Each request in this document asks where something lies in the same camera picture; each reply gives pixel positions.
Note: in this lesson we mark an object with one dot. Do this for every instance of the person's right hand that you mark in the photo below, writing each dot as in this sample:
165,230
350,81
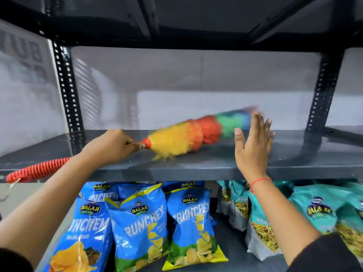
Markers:
253,158

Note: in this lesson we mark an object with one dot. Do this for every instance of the person's left hand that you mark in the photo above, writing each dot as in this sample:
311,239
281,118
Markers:
107,148

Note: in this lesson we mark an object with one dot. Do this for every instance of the person's right middle finger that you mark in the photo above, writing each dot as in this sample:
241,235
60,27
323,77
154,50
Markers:
261,126

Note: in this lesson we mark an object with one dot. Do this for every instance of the person's right thumb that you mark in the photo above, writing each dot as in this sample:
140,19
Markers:
240,140

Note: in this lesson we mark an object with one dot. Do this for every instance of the person's right little finger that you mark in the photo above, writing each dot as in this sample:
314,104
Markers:
270,139

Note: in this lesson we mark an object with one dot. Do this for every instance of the person's left thumb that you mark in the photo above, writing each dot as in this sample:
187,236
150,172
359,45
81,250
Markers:
133,147

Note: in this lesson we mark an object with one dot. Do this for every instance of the person's right forearm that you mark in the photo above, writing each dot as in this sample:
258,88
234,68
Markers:
280,220

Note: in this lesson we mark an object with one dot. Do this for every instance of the person's left forearm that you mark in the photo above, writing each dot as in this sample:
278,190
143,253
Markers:
45,206

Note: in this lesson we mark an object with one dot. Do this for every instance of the dark grey metal shelf rack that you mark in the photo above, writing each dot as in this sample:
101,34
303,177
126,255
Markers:
198,165

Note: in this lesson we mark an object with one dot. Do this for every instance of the group of blue chip packets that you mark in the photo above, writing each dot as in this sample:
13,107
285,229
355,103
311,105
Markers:
141,223

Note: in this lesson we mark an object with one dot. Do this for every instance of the group of teal snack packets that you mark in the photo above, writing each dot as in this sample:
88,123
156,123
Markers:
262,226

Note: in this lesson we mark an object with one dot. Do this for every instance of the white banner with grey print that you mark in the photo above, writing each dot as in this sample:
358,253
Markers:
25,90

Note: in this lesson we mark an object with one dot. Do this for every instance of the black sleeve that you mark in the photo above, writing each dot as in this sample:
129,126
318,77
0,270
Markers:
14,262
326,254

